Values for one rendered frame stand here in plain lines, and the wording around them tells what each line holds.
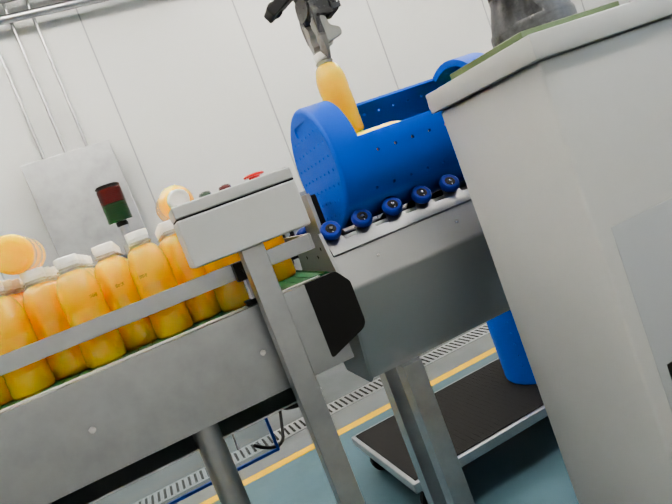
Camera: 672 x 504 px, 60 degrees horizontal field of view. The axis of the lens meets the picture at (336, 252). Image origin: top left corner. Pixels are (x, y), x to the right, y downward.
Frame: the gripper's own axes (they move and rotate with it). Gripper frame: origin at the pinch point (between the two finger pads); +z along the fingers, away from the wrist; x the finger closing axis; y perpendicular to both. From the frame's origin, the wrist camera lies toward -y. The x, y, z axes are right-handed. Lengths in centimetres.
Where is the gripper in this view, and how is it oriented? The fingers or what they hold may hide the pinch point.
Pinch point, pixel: (321, 56)
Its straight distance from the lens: 139.3
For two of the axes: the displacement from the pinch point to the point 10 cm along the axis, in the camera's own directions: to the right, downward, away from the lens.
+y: 8.8, -3.6, 3.0
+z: 3.5, 9.3, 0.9
